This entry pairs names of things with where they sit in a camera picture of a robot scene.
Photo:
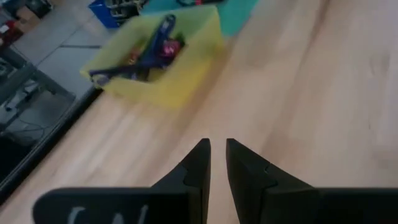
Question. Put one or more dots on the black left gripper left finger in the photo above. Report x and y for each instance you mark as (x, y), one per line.
(196, 174)

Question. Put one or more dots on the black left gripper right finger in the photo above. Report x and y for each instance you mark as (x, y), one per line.
(248, 186)

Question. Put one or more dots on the yellow translucent plastic bin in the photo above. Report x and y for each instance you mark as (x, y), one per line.
(180, 84)

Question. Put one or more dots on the teal translucent plastic bin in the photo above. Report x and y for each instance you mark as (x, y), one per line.
(239, 15)

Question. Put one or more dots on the black computer tower blue glow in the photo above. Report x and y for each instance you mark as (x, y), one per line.
(104, 14)

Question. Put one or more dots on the black metal table frame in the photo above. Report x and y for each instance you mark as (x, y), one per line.
(46, 146)

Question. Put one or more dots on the grey metal desk frame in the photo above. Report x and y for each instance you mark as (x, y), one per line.
(31, 76)

